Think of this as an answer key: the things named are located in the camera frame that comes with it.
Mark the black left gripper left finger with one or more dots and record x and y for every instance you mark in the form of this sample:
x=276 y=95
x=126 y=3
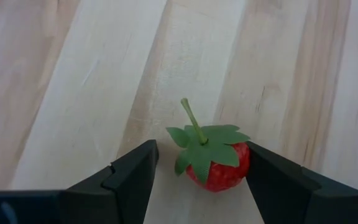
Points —
x=135 y=180

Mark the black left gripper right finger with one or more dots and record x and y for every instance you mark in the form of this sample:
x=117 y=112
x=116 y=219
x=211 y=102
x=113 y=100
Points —
x=275 y=183

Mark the long-stemmed red strawberry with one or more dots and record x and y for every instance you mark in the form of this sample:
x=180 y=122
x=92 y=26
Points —
x=222 y=177

